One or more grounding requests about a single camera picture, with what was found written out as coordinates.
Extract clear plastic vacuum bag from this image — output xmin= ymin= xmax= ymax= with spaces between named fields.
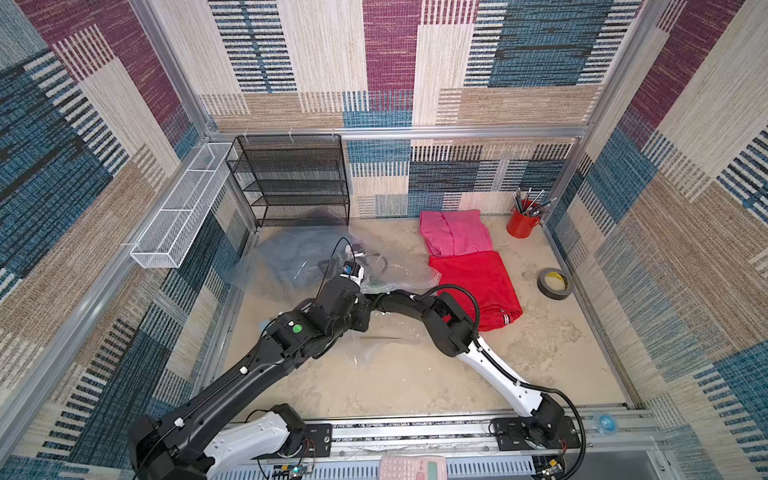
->
xmin=225 ymin=226 xmax=441 ymax=344

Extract pink trousers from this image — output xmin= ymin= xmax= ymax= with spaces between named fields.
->
xmin=419 ymin=210 xmax=493 ymax=257

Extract red garment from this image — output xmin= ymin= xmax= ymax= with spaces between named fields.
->
xmin=429 ymin=251 xmax=523 ymax=332

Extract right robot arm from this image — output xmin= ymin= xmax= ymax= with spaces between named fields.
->
xmin=366 ymin=284 xmax=586 ymax=453

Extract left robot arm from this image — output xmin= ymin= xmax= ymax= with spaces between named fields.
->
xmin=128 ymin=276 xmax=364 ymax=479

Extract blue denim jeans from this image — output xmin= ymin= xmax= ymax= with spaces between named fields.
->
xmin=255 ymin=226 xmax=355 ymax=288

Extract black mesh shelf rack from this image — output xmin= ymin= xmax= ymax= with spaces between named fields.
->
xmin=226 ymin=134 xmax=351 ymax=228

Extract pink calculator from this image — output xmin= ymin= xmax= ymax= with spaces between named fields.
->
xmin=378 ymin=456 xmax=448 ymax=480

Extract red pen holder cup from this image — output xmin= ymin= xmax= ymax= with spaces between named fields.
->
xmin=506 ymin=200 xmax=541 ymax=239

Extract grey tape roll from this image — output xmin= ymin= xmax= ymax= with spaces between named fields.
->
xmin=537 ymin=268 xmax=573 ymax=300

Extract blue tape dispenser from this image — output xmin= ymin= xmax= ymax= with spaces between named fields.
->
xmin=594 ymin=412 xmax=618 ymax=436

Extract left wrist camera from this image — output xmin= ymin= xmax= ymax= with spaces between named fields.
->
xmin=340 ymin=252 xmax=365 ymax=286

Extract black cable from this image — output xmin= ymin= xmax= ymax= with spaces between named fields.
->
xmin=315 ymin=236 xmax=359 ymax=301

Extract white wire mesh basket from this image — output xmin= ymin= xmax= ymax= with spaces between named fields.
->
xmin=130 ymin=143 xmax=231 ymax=269

